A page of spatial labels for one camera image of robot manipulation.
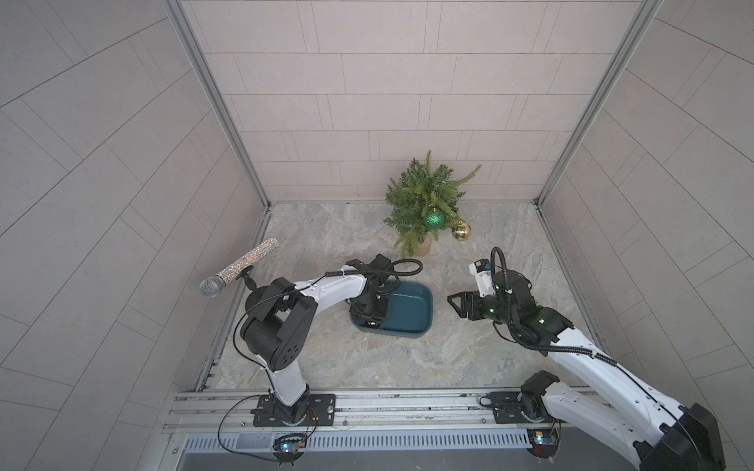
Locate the aluminium rail frame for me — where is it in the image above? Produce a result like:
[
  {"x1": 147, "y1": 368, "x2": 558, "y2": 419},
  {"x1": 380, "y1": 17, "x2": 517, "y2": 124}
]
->
[{"x1": 162, "y1": 389, "x2": 582, "y2": 456}]

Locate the shiny gold ball ornament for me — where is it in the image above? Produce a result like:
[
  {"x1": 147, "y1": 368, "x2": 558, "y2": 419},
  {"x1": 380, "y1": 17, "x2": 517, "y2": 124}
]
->
[{"x1": 451, "y1": 220, "x2": 471, "y2": 241}]

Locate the green glitter ball ornament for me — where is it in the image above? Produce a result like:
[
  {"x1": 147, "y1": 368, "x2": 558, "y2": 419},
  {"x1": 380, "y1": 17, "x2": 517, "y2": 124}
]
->
[{"x1": 423, "y1": 207, "x2": 446, "y2": 231}]

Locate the left green circuit board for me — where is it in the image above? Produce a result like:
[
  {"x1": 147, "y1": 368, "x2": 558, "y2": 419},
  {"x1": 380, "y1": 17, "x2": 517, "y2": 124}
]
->
[{"x1": 272, "y1": 433, "x2": 306, "y2": 465}]

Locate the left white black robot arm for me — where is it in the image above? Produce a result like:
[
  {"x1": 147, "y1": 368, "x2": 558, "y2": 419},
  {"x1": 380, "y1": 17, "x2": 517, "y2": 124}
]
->
[{"x1": 237, "y1": 254, "x2": 402, "y2": 425}]

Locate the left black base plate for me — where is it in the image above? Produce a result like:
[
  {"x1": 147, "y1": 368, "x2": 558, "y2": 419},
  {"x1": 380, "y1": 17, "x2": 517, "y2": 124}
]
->
[{"x1": 253, "y1": 392, "x2": 337, "y2": 428}]

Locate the black microphone stand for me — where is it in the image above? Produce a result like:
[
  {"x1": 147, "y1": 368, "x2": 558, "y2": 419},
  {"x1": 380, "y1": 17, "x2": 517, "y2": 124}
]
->
[{"x1": 237, "y1": 265, "x2": 267, "y2": 294}]

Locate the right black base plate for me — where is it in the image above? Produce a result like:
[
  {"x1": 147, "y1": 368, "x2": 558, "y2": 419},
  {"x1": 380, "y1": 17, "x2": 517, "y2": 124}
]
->
[{"x1": 478, "y1": 392, "x2": 552, "y2": 424}]

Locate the black corrugated left cable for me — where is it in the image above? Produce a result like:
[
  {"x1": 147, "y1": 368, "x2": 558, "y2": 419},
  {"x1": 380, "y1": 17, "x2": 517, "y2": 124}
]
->
[{"x1": 323, "y1": 257, "x2": 425, "y2": 296}]

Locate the teal plastic bin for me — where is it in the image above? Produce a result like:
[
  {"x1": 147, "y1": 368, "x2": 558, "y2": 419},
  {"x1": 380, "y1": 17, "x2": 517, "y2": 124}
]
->
[{"x1": 351, "y1": 282, "x2": 433, "y2": 339}]

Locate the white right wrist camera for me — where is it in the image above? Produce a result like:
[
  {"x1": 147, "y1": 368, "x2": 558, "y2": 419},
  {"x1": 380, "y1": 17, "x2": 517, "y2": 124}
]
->
[{"x1": 469, "y1": 259, "x2": 496, "y2": 298}]

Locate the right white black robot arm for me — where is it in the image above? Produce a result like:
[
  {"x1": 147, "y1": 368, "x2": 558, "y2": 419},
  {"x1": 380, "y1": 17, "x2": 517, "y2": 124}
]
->
[{"x1": 447, "y1": 259, "x2": 726, "y2": 470}]

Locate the black corrugated cable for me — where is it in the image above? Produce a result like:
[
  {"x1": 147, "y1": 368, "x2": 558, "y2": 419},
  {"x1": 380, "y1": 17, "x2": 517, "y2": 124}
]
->
[
  {"x1": 488, "y1": 246, "x2": 620, "y2": 366},
  {"x1": 323, "y1": 257, "x2": 425, "y2": 296}
]

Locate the small green christmas tree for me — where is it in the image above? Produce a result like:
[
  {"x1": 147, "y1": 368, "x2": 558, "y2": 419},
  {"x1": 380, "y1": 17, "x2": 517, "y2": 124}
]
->
[{"x1": 385, "y1": 152, "x2": 481, "y2": 257}]

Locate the black corrugated right cable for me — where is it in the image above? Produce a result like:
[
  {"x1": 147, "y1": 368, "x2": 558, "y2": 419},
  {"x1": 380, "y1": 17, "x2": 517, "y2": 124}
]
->
[{"x1": 488, "y1": 246, "x2": 620, "y2": 366}]

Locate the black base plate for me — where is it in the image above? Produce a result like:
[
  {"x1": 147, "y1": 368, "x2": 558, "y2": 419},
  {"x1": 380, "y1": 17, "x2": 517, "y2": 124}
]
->
[
  {"x1": 253, "y1": 392, "x2": 337, "y2": 428},
  {"x1": 478, "y1": 392, "x2": 552, "y2": 424}
]

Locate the green circuit board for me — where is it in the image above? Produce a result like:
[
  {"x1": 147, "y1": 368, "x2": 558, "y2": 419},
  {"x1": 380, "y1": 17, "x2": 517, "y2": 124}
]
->
[
  {"x1": 272, "y1": 433, "x2": 306, "y2": 465},
  {"x1": 527, "y1": 429, "x2": 561, "y2": 461}
]

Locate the right green circuit board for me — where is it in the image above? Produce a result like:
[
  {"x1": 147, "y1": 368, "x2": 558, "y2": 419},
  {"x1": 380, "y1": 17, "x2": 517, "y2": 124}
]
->
[{"x1": 527, "y1": 429, "x2": 561, "y2": 461}]

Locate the glitter silver microphone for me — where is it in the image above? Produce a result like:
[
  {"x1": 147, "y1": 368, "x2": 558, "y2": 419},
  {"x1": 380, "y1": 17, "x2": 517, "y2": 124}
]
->
[{"x1": 199, "y1": 237, "x2": 279, "y2": 298}]

